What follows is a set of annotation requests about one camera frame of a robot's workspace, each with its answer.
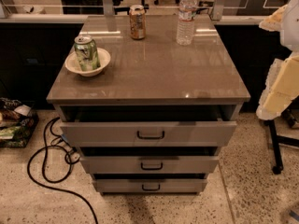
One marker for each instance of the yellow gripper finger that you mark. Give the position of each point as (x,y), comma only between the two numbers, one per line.
(272,23)
(281,88)

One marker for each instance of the green soda can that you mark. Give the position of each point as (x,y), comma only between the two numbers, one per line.
(86,51)

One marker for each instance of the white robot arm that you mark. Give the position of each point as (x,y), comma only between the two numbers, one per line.
(289,33)

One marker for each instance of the orange soda can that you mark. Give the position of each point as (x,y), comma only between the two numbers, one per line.
(137,22)

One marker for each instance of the white paper bowl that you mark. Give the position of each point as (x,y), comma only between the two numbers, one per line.
(71,63)

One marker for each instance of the black wheeled stand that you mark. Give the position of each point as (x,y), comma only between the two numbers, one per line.
(276,141)

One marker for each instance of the clear plastic water bottle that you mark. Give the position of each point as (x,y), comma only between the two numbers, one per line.
(186,15)

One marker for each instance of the top grey drawer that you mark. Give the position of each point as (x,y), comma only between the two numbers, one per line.
(149,134)

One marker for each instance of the grey drawer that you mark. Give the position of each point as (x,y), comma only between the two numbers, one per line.
(149,134)
(150,164)
(150,185)

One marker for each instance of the grey drawer cabinet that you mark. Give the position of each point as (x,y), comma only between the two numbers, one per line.
(152,80)

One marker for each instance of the bottom grey drawer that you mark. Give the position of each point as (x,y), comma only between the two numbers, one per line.
(150,185)

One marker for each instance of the middle grey drawer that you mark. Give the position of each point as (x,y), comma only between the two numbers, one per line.
(150,164)

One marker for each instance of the tray of snack packets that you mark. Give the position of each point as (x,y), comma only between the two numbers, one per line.
(18,121)

